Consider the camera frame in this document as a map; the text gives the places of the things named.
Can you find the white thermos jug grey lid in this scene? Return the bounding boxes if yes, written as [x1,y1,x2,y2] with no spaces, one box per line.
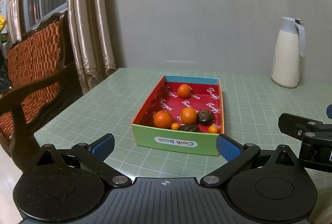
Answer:
[271,17,306,88]

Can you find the dark brown passion fruit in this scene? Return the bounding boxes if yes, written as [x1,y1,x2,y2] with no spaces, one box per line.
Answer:
[197,109,214,126]

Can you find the yellow hanging bag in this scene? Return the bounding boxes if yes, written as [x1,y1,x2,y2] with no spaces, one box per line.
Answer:
[0,14,7,32]

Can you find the wooden sofa orange cushions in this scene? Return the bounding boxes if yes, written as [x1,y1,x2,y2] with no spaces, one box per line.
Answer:
[1,11,83,171]

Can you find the small orange kumquat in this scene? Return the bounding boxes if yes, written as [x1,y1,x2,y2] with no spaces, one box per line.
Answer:
[208,125,219,133]
[171,123,180,130]

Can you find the colourful cloth book box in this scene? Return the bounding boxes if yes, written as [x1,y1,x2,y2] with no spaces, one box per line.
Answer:
[132,75,225,156]

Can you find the beige satin curtain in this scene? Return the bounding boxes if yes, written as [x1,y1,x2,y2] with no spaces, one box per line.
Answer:
[66,0,116,93]

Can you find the round orange mandarin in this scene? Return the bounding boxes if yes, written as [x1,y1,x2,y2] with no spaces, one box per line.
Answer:
[154,110,173,129]

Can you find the orange mandarin with knob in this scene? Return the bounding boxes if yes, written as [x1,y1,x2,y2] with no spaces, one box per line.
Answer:
[180,107,197,125]

